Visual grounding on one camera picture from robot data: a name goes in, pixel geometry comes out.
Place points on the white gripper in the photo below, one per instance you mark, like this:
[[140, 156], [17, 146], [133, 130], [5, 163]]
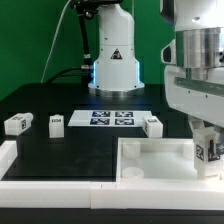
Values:
[[201, 99]]

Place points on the white tag sheet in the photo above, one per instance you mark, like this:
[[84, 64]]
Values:
[[108, 118]]

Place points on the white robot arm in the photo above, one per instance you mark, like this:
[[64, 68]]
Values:
[[194, 59]]

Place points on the white U-shaped obstacle fence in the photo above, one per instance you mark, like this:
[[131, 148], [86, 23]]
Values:
[[127, 194]]

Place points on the white square table top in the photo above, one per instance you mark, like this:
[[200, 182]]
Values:
[[157, 159]]

